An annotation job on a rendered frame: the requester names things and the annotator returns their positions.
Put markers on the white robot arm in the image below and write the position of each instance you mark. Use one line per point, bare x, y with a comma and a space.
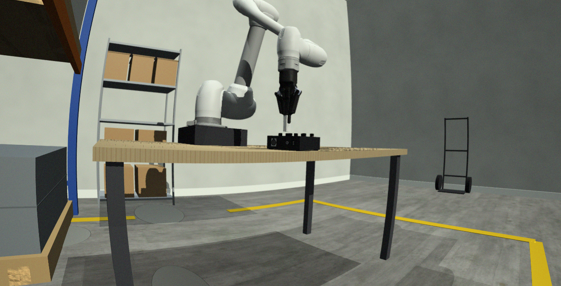
213, 102

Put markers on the dark grey lighting desk panel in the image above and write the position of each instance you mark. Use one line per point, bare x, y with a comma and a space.
289, 142

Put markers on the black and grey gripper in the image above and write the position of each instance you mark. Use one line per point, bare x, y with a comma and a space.
287, 96

